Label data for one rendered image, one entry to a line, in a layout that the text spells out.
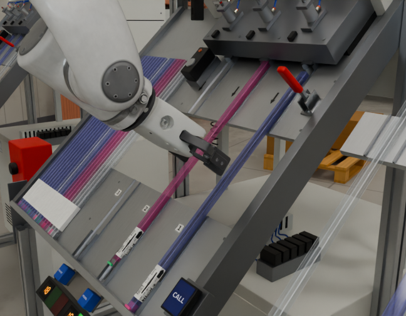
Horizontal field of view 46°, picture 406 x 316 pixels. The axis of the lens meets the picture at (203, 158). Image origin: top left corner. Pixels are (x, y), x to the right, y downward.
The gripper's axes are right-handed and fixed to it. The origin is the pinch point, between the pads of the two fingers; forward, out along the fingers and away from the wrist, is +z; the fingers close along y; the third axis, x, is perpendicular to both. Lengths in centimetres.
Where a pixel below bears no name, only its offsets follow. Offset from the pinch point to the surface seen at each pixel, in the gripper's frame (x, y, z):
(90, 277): 26.3, 11.8, 1.1
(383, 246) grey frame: -5.2, -11.2, 42.2
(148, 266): 19.4, 3.7, 4.5
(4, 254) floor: 69, 183, 66
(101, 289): 26.5, 7.2, 1.1
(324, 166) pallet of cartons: -81, 161, 240
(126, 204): 12.6, 20.4, 5.6
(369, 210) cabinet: -20, 17, 79
